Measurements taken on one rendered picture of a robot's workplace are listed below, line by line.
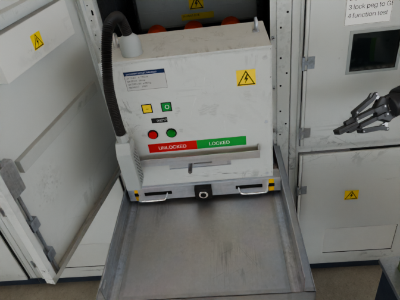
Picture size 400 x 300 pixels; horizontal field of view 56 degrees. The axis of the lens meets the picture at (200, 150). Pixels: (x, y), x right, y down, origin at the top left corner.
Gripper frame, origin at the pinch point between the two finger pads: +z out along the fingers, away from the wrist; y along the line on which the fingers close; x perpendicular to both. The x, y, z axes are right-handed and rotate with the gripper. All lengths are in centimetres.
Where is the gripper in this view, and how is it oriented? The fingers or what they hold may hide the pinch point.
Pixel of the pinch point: (345, 128)
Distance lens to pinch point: 122.4
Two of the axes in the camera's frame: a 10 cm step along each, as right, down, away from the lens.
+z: -8.9, 4.0, -2.2
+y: -3.8, -9.1, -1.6
